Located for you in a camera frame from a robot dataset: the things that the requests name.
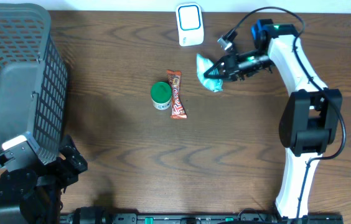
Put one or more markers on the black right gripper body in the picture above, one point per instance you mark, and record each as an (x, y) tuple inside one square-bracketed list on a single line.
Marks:
[(249, 60)]

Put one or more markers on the teal wet wipes packet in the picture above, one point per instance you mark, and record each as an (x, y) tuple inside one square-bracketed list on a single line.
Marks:
[(203, 64)]

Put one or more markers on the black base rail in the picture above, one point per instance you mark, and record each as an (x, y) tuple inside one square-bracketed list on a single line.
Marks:
[(96, 215)]

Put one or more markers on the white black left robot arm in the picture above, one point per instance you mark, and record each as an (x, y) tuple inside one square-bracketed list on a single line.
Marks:
[(30, 191)]

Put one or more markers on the green lid white jar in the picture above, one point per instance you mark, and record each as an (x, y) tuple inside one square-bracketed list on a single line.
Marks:
[(161, 95)]

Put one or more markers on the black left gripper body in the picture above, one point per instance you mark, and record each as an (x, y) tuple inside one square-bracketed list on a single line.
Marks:
[(57, 175)]

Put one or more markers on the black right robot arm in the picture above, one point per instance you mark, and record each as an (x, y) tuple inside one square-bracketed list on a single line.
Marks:
[(311, 116)]

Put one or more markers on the red chocolate bar wrapper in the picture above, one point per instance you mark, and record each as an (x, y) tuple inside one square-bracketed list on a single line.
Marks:
[(178, 111)]

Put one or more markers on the grey plastic basket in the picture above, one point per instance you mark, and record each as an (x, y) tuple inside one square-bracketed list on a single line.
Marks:
[(33, 79)]

